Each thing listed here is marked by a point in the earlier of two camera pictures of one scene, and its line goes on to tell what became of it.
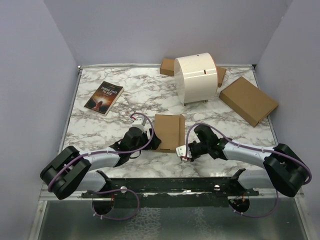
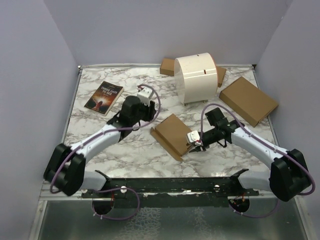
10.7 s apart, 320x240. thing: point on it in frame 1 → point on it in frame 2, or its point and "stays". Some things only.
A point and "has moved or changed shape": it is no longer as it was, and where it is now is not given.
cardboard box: x=170 y=130 has moved or changed shape
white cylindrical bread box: x=196 y=78 stays
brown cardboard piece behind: x=221 y=72 stays
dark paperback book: x=105 y=98 stays
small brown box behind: x=167 y=67 stays
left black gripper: x=154 y=143 → x=151 y=110
